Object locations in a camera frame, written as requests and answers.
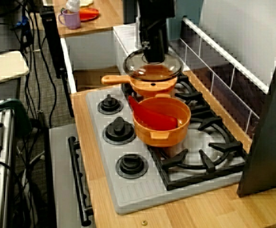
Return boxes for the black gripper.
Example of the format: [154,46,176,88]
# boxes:
[139,15,174,64]

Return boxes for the glass lid with yellow knob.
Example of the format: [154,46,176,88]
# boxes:
[123,48,184,81]

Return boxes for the orange pan with handle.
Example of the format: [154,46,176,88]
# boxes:
[101,64,178,98]

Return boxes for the red toy pepper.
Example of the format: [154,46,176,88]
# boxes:
[128,95,179,132]

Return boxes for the orange two-handled pot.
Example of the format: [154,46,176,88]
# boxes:
[133,94,192,148]

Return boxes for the wooden side table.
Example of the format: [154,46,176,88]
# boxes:
[54,0,124,38]

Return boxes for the white sink unit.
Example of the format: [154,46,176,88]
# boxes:
[61,22,191,95]

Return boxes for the brown cardboard sheet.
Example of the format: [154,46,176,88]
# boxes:
[73,66,126,92]

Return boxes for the red plate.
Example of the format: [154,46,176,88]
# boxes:
[79,7,100,22]

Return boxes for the black stove knob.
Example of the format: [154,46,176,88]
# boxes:
[115,153,150,180]
[97,94,124,115]
[102,116,137,145]

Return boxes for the dark tiled backsplash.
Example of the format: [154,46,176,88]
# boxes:
[175,38,267,141]

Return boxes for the purple plastic cup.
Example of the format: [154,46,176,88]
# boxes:
[58,9,81,29]

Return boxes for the white item in cup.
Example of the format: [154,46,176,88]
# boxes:
[65,0,82,12]

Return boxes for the black stove grate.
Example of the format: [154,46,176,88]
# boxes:
[121,73,249,192]

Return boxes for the grey stove plate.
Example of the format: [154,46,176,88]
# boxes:
[85,89,248,216]

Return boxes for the black side panel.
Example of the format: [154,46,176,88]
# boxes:
[237,30,276,198]

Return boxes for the grey oven cabinet front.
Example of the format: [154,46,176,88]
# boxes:
[49,123,96,228]

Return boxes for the cream board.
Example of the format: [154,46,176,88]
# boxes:
[0,50,30,87]

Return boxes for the green power drill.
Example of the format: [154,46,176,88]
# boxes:
[0,98,33,138]

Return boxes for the wooden countertop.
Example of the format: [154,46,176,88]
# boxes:
[70,71,276,228]

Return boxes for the black vertical post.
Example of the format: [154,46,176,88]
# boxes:
[40,9,75,117]

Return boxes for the blue cable connector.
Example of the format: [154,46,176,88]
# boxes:
[16,15,29,30]

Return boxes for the black oven door handle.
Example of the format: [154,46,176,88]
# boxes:
[68,135,93,227]

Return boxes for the aluminium frame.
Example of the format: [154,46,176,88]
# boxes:
[0,102,18,228]

